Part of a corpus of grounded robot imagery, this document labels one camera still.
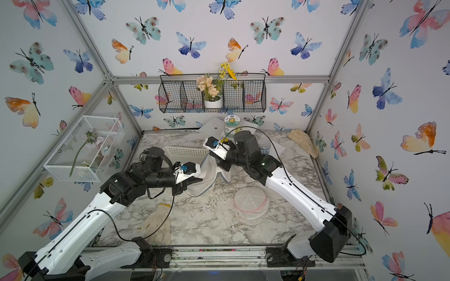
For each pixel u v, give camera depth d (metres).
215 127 1.02
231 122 0.83
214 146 0.56
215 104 0.91
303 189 0.45
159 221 0.83
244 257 0.75
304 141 1.14
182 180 0.54
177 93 0.98
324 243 0.38
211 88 0.81
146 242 0.68
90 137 0.74
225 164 0.61
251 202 0.84
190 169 0.51
